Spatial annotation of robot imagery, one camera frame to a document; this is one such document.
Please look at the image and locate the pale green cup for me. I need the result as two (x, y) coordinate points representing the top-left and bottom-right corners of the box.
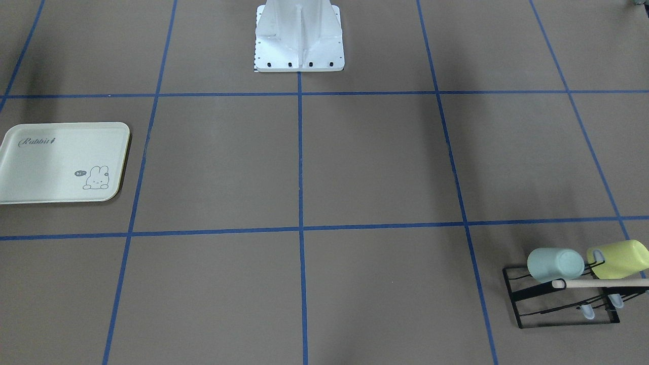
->
(527, 248), (586, 283)

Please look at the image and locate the cream rabbit tray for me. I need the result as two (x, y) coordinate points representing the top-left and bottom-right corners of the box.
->
(1, 122), (131, 205)

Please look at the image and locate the yellow-green cup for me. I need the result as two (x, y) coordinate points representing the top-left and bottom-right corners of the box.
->
(587, 240), (648, 279)

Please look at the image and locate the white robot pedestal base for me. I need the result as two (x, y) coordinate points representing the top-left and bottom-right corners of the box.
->
(254, 1), (345, 72)

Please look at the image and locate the black wire cup rack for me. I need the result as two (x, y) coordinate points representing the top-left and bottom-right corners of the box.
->
(501, 260), (647, 330)

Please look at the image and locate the wooden rack handle rod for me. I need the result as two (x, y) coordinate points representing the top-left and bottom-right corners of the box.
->
(550, 279), (648, 290)

